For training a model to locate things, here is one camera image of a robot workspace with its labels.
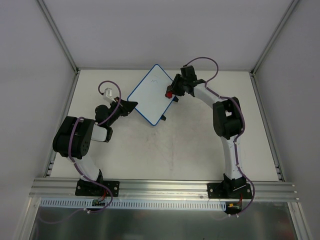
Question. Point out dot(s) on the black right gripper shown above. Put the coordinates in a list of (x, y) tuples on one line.
[(177, 86)]

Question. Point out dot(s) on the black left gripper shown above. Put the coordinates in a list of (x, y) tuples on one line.
[(122, 107)]

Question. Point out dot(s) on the red bone-shaped eraser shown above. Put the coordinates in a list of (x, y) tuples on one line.
[(169, 94)]

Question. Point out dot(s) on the blue framed whiteboard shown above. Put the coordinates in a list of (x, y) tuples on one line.
[(150, 95)]

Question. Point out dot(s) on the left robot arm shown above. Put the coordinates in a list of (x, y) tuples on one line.
[(74, 136)]

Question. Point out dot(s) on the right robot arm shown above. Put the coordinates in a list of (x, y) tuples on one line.
[(228, 121)]

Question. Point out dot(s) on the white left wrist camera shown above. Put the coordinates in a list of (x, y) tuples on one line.
[(108, 96)]

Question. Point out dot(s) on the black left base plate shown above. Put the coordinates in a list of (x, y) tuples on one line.
[(89, 189)]

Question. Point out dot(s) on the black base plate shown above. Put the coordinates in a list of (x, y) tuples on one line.
[(219, 191), (89, 189)]

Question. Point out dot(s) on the white slotted cable duct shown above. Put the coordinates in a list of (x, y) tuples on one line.
[(134, 204)]

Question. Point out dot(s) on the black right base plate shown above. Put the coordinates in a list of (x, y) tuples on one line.
[(219, 191)]

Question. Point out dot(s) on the aluminium mounting rail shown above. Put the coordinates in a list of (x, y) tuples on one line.
[(179, 190)]

